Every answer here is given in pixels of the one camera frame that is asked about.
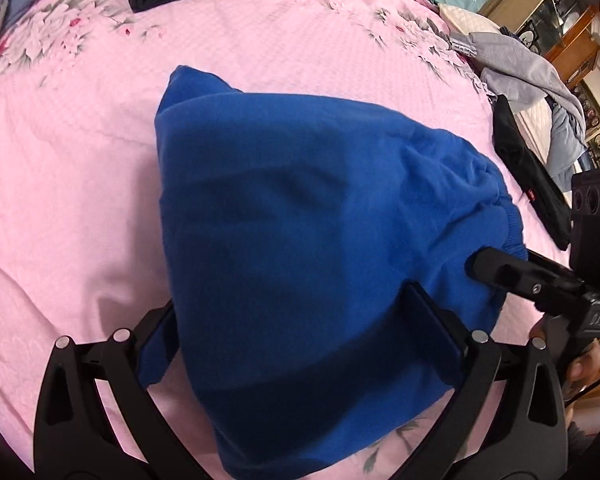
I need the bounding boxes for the black pants with red label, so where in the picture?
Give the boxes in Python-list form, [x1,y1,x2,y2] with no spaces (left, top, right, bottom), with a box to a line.
[492,95,576,252]

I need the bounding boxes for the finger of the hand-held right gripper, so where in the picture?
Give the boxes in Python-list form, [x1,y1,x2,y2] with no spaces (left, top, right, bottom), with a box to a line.
[465,246,588,313]

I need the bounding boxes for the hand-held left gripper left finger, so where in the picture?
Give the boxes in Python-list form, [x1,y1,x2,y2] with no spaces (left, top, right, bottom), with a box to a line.
[32,300,182,480]

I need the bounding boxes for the blue pants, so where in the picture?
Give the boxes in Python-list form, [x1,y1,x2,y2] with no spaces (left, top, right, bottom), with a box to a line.
[152,65,523,480]

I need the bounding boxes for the cream quilted mattress pad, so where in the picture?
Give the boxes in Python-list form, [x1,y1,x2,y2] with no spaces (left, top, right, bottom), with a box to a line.
[437,2,556,163]

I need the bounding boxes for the pink floral bed sheet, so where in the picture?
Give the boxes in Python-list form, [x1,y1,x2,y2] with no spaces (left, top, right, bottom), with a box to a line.
[0,0,576,480]

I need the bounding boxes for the wooden cabinet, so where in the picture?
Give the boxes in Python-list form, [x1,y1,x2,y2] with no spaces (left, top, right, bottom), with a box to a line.
[480,0,600,173]

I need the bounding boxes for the black cable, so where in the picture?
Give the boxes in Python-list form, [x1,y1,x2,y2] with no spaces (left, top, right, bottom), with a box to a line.
[567,355,600,407]

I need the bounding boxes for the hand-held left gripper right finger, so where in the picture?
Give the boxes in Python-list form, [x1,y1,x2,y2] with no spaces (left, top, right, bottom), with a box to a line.
[404,281,571,480]

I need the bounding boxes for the light blue cloth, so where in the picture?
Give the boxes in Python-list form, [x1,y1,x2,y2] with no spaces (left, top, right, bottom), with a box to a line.
[547,102,592,186]

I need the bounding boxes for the person's right hand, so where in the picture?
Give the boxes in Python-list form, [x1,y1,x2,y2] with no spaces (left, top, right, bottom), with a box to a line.
[562,342,600,411]

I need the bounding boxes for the grey garment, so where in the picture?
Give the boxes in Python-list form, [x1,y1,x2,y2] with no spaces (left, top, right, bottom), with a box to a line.
[450,30,591,176]

